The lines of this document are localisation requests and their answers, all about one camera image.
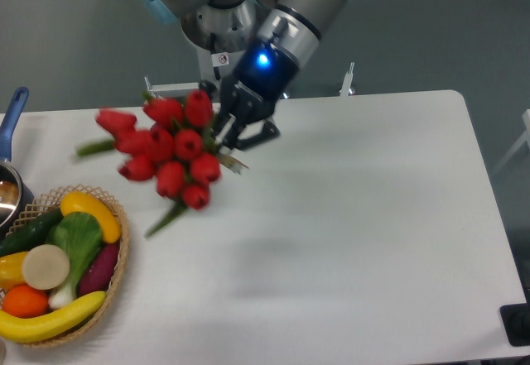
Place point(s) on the white frame at right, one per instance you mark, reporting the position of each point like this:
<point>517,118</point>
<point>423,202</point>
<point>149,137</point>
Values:
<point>520,146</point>

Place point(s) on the green bok choy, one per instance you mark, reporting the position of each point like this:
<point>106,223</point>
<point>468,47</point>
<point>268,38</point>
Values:
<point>80,237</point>

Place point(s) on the red tulip bouquet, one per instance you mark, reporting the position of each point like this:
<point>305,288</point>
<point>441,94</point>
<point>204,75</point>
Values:
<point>178,151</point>

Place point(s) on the green cucumber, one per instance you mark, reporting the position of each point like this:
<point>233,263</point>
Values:
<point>31,234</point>

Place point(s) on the yellow banana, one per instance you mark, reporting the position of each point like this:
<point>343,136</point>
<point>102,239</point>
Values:
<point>48,326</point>

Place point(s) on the black device at table edge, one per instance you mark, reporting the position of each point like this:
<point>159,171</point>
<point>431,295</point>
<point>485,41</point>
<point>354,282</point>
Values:
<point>516,323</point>

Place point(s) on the orange fruit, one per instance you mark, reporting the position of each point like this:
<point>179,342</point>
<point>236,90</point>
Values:
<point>25,302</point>

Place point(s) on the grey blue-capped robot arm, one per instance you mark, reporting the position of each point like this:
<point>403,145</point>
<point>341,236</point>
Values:
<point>296,26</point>

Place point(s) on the beige round wooden disc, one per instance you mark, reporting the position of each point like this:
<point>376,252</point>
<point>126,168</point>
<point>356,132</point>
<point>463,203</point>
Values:
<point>45,267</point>

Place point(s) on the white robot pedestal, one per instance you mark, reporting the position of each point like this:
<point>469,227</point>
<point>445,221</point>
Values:
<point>219,37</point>

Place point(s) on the purple sweet potato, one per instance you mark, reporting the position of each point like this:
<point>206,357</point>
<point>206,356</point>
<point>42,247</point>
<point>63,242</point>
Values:
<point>99,274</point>

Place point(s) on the yellow bell pepper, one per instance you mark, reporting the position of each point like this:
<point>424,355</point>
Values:
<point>11,270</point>

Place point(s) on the blue-handled saucepan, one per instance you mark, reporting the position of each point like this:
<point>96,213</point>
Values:
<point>15,195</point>

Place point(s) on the woven wicker basket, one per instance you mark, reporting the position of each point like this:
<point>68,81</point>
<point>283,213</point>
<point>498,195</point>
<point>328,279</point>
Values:
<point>47,202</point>

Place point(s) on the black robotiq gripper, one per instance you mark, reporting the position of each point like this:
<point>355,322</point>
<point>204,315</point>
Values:
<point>249,94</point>

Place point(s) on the white table leg bracket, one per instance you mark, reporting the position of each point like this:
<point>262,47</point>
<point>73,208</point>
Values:
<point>347,88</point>

